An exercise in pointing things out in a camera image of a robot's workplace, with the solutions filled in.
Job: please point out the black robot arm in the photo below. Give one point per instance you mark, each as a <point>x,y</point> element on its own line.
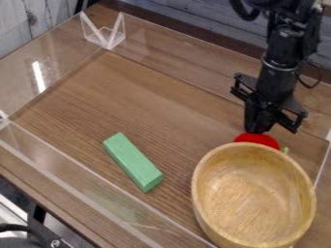
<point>293,38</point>

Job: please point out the clear acrylic tray walls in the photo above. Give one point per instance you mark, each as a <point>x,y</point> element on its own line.
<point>70,94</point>

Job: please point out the green rectangular block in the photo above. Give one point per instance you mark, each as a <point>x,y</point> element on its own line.
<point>134,162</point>

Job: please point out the clear acrylic corner bracket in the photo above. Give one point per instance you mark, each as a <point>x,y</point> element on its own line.
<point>105,37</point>

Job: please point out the red plush fruit green leaf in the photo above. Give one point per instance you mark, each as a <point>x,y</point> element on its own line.
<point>262,139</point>

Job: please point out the wooden bowl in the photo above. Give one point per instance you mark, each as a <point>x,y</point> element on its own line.
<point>253,197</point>

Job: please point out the black table leg bracket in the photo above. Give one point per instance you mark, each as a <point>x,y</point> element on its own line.
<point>50,239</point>

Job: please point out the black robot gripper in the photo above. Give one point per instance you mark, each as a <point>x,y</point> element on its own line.
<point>270,103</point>

